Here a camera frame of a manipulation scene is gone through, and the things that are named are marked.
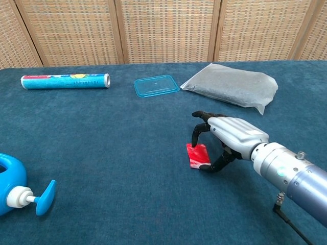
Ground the clear bag of dark granules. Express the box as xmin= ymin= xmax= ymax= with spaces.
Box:
xmin=180 ymin=63 xmax=278 ymax=115

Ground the woven bamboo folding screen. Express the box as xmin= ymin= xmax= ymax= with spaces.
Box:
xmin=0 ymin=0 xmax=327 ymax=69

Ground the red packet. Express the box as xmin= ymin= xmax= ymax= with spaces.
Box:
xmin=186 ymin=143 xmax=211 ymax=169

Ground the clear blue plastic lid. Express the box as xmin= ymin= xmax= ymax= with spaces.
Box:
xmin=134 ymin=75 xmax=180 ymax=98

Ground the blue food bag roll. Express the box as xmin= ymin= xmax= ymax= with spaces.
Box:
xmin=20 ymin=73 xmax=111 ymax=90

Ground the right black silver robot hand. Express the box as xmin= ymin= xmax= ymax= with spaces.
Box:
xmin=191 ymin=110 xmax=270 ymax=174

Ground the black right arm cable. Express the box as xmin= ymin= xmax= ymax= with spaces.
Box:
xmin=272 ymin=193 xmax=314 ymax=245

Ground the dark teal table cloth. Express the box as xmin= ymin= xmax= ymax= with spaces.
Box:
xmin=0 ymin=60 xmax=327 ymax=245

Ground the blue detergent pump bottle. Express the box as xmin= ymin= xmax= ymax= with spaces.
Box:
xmin=0 ymin=153 xmax=57 ymax=217

